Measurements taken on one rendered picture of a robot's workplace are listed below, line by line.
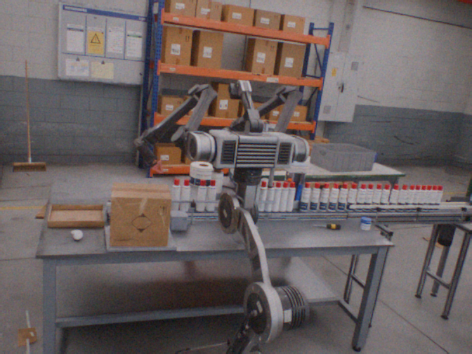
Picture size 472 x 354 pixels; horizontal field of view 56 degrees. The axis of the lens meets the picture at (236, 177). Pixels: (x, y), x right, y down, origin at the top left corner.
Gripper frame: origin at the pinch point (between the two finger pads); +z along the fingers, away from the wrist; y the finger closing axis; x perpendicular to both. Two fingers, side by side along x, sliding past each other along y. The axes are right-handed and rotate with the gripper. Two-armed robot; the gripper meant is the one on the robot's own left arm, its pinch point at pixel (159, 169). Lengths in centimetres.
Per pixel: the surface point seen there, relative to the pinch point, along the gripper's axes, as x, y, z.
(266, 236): -26, -27, 66
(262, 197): -43, -1, 60
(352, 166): -174, 114, 179
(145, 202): 17.7, -31.7, -3.6
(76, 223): 55, 4, -3
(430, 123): -552, 428, 475
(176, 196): 0.8, 6.8, 23.8
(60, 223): 61, 5, -9
